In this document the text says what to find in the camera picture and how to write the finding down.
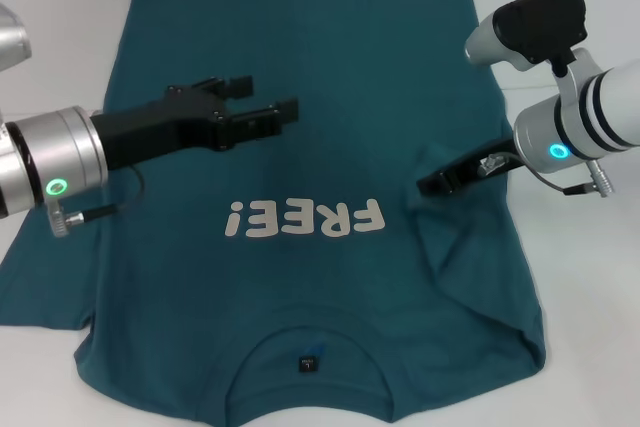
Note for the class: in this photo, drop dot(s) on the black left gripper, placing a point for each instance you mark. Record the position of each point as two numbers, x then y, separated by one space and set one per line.
160 129

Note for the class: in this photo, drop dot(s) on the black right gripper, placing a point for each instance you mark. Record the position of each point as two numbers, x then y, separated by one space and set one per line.
470 167

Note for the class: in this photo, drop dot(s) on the teal FREE print T-shirt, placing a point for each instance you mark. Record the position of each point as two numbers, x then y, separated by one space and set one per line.
320 72

